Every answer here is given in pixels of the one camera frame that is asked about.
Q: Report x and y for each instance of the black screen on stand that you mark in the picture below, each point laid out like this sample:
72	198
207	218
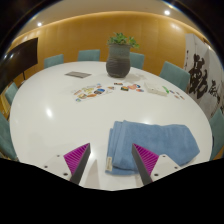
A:
18	61

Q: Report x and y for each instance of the dark ribbed potted plant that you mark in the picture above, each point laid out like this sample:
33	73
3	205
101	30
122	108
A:
118	61

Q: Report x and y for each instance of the white flat box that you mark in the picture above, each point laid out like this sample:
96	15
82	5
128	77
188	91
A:
154	89

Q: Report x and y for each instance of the white colourful sticker sheet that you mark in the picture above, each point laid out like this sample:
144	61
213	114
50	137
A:
90	92

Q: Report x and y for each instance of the white calligraphy folding screen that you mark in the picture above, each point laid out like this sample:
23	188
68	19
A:
201	80

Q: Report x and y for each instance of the round ceiling light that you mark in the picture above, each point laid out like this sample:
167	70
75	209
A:
166	12
39	24

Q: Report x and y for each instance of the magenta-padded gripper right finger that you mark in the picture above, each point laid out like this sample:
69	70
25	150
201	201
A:
146	160

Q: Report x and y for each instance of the group of teal chairs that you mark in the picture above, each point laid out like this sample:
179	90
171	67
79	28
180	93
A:
88	55

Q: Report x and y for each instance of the small colourful sticker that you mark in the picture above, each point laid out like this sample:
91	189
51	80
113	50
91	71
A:
177	96
140	90
118	83
132	86
124	88

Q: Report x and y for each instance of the blue folded towel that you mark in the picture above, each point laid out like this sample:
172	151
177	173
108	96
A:
160	141

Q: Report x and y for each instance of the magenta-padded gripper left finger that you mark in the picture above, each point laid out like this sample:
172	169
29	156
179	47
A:
76	159

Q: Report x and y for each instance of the green marker pen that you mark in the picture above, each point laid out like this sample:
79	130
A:
165	89

